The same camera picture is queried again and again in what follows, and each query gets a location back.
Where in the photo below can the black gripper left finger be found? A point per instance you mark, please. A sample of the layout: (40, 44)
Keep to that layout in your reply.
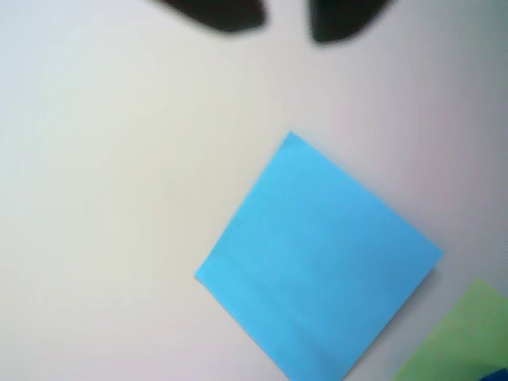
(222, 14)

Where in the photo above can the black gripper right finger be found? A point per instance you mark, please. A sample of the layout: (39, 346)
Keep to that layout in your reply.
(337, 18)

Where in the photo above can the light blue paper square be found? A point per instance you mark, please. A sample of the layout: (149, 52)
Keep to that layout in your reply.
(317, 258)

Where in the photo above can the green paper square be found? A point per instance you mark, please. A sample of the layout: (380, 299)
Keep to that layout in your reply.
(468, 337)

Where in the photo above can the large blue cube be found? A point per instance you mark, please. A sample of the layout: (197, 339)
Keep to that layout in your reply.
(498, 376)

